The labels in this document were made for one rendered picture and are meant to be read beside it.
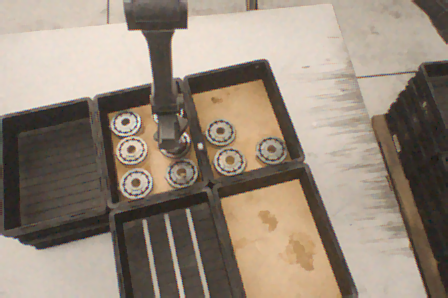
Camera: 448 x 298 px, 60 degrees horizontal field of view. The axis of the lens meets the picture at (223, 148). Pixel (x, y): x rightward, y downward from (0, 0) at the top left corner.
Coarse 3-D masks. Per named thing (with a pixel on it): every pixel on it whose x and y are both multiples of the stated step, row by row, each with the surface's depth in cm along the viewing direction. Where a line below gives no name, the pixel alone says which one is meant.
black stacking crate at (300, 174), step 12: (300, 168) 116; (252, 180) 114; (264, 180) 117; (276, 180) 120; (288, 180) 123; (300, 180) 122; (228, 192) 118; (240, 192) 121; (312, 192) 113; (312, 204) 116; (312, 216) 119; (324, 228) 110; (324, 240) 113; (336, 252) 105; (336, 264) 107; (240, 276) 112; (336, 276) 110; (348, 288) 102
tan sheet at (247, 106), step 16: (192, 96) 137; (208, 96) 137; (224, 96) 137; (240, 96) 137; (256, 96) 137; (208, 112) 135; (224, 112) 134; (240, 112) 134; (256, 112) 134; (272, 112) 134; (240, 128) 132; (256, 128) 132; (272, 128) 132; (240, 144) 129; (256, 160) 127; (288, 160) 127
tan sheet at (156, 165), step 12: (144, 108) 135; (144, 120) 133; (144, 132) 131; (156, 144) 129; (192, 144) 129; (156, 156) 127; (192, 156) 127; (120, 168) 126; (144, 168) 126; (156, 168) 126; (120, 180) 124; (156, 180) 124; (156, 192) 122
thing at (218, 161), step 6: (222, 150) 125; (228, 150) 125; (234, 150) 125; (240, 150) 125; (216, 156) 124; (222, 156) 124; (240, 156) 124; (216, 162) 123; (222, 162) 123; (240, 162) 123; (216, 168) 122; (222, 168) 122; (228, 168) 122; (234, 168) 122; (240, 168) 122; (228, 174) 121
